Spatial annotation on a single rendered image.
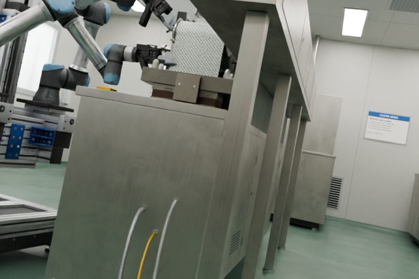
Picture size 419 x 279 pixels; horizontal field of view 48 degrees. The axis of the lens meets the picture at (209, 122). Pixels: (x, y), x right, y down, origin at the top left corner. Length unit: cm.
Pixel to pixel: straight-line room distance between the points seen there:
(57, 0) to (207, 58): 72
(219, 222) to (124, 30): 754
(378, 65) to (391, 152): 135
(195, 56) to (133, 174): 62
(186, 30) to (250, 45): 92
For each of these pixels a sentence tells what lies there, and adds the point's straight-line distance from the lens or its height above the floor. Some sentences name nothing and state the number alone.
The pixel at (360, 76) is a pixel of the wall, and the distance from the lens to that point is 775.
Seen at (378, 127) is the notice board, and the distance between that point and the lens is 765.
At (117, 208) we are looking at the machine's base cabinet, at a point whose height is 43.
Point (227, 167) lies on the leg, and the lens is 129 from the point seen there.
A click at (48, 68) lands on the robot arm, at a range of 276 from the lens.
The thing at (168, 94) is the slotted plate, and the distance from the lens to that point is 198.
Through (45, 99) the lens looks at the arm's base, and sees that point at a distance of 272.
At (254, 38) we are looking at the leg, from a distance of 133.
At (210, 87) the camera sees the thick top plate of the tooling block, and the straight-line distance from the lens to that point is 192.
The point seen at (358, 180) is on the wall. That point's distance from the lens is 761.
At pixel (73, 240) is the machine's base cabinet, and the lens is 206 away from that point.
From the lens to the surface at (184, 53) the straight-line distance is 219.
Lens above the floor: 74
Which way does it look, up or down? 3 degrees up
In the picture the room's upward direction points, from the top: 11 degrees clockwise
